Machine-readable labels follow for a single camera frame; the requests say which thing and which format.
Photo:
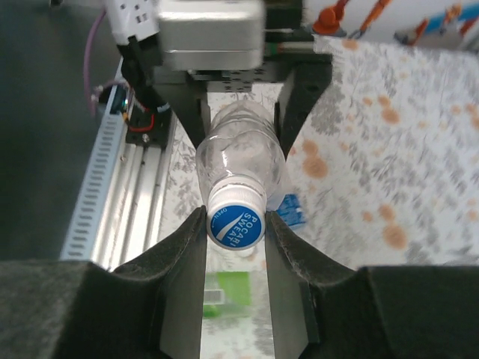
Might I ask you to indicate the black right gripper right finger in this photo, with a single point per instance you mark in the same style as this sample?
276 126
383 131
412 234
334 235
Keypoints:
355 314

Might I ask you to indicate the controller board green light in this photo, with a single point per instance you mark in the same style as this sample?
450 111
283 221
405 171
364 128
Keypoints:
121 99

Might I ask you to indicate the blue label plastic bottle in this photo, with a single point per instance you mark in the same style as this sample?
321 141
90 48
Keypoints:
293 211

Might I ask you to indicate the clear unlabelled plastic bottle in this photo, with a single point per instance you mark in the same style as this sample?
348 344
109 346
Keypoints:
239 149

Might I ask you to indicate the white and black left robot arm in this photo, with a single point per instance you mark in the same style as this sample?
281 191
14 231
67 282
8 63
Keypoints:
131 18

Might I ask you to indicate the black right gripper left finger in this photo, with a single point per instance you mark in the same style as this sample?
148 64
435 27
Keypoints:
123 310

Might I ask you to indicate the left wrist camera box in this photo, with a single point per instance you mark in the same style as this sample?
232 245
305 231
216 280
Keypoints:
209 33

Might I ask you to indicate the floral patterned tablecloth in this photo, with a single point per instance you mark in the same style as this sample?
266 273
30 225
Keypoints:
393 168

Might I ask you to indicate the green label plastic bottle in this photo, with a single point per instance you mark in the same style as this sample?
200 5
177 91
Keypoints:
232 286

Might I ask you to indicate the aluminium mounting rail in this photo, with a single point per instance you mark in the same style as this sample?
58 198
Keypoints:
131 194

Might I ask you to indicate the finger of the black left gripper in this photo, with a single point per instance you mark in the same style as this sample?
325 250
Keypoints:
189 106
303 97

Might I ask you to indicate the Pocari Sweat bottle cap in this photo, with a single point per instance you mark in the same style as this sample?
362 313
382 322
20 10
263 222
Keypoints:
236 220

